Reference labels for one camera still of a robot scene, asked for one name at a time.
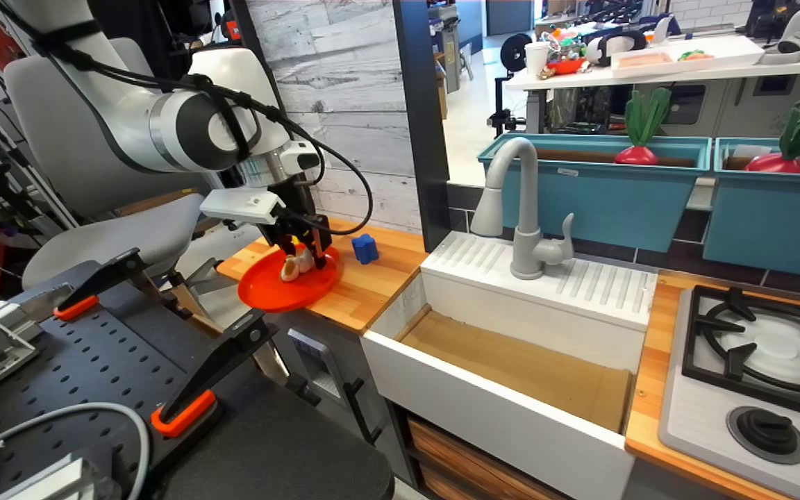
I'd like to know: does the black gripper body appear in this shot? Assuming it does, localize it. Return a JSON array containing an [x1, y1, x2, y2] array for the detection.
[[265, 176, 328, 244]]

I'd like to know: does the small beige toy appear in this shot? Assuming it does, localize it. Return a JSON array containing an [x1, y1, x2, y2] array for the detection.
[[277, 251, 321, 283]]

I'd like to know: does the grey toy tap spout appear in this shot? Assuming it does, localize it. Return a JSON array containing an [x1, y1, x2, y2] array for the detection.
[[470, 136, 549, 283]]

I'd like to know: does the orange plastic plate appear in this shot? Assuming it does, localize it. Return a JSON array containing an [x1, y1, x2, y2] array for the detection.
[[235, 243, 345, 315]]

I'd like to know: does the white toy sink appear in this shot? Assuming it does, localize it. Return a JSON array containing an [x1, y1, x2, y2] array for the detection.
[[359, 229, 660, 500]]

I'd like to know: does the grey toy stove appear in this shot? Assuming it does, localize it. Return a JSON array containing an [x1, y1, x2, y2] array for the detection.
[[658, 280, 800, 500]]

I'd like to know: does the small blue cube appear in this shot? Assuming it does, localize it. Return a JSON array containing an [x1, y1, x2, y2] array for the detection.
[[349, 230, 380, 264]]

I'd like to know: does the orange and black clamp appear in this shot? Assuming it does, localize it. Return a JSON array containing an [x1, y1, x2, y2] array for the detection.
[[148, 315, 273, 443], [49, 247, 148, 326]]

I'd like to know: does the black perforated board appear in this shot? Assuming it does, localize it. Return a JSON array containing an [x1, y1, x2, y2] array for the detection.
[[0, 275, 395, 500]]

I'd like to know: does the teal planter box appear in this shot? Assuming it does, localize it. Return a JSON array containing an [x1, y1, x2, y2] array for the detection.
[[702, 136, 800, 286], [474, 130, 713, 257]]

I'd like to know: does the black burner grate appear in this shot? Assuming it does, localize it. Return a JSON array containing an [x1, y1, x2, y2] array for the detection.
[[678, 283, 800, 428]]

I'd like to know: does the white background table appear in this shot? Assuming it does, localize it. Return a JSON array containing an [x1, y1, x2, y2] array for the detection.
[[509, 33, 800, 136]]

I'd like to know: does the black stove knob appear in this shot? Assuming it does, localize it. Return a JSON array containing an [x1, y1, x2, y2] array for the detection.
[[724, 403, 800, 467]]

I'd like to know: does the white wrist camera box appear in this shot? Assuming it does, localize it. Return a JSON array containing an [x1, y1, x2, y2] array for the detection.
[[199, 186, 285, 226]]

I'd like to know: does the black upright post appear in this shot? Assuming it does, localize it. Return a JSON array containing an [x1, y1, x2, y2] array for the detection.
[[392, 0, 452, 257]]

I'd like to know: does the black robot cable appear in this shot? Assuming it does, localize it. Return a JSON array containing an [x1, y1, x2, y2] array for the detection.
[[0, 0, 378, 239]]

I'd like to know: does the grey tap lever handle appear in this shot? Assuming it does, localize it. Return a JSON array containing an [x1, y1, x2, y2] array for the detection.
[[548, 211, 578, 272]]

